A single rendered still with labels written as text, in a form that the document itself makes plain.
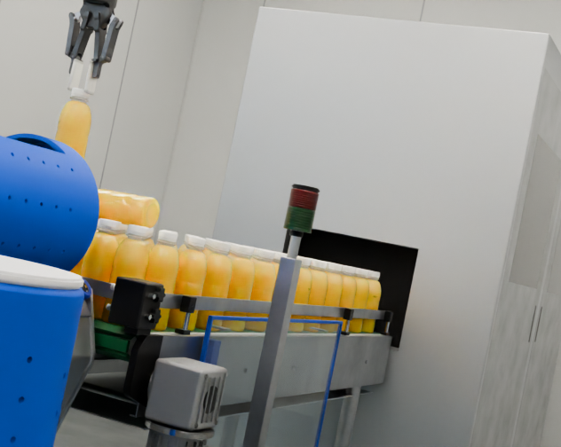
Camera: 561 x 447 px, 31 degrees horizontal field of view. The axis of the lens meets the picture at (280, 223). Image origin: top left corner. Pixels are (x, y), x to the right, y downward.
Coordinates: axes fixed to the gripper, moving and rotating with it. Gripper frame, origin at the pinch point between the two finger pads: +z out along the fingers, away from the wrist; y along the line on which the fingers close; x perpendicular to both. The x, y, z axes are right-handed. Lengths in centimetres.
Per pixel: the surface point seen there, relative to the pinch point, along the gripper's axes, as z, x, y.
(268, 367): 54, 18, 50
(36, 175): 24, -42, 26
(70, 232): 33, -30, 27
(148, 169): -7, 401, -232
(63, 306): 39, -90, 72
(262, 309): 44, 44, 34
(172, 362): 54, -10, 42
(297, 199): 17, 17, 49
